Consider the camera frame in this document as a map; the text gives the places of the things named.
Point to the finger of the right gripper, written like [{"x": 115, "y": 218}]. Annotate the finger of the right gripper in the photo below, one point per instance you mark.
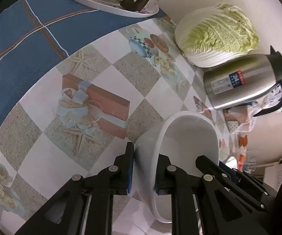
[
  {"x": 246, "y": 181},
  {"x": 206, "y": 166}
]

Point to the white oval tray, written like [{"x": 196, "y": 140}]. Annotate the white oval tray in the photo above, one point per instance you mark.
[{"x": 115, "y": 8}]

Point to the checkered blue tablecloth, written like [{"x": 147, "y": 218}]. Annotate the checkered blue tablecloth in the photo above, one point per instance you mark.
[{"x": 42, "y": 41}]

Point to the orange snack packet front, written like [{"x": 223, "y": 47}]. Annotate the orange snack packet front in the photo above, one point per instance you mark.
[{"x": 241, "y": 158}]

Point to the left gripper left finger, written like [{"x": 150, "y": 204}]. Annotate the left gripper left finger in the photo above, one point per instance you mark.
[{"x": 85, "y": 205}]

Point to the small white round bowl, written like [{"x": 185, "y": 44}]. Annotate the small white round bowl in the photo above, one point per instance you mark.
[{"x": 232, "y": 162}]

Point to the orange snack packet rear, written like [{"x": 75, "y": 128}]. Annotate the orange snack packet rear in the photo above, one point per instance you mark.
[{"x": 242, "y": 141}]

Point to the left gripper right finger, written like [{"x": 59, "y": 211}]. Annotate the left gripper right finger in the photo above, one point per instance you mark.
[{"x": 201, "y": 205}]

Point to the bagged sliced bread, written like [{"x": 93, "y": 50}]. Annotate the bagged sliced bread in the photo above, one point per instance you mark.
[{"x": 240, "y": 119}]

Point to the white squarish bowl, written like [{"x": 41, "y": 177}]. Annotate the white squarish bowl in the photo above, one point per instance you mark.
[{"x": 183, "y": 137}]

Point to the clear glass mug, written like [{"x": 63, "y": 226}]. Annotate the clear glass mug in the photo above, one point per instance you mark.
[{"x": 250, "y": 163}]

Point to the orange snack packet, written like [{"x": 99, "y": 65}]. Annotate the orange snack packet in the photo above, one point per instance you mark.
[
  {"x": 241, "y": 158},
  {"x": 242, "y": 141}
]

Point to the napa cabbage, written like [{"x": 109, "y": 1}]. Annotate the napa cabbage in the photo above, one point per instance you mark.
[{"x": 214, "y": 35}]

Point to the stainless steel thermos jug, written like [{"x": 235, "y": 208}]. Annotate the stainless steel thermos jug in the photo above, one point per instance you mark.
[{"x": 243, "y": 80}]

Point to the white shelf unit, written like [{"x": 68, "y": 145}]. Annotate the white shelf unit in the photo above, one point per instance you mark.
[{"x": 272, "y": 173}]

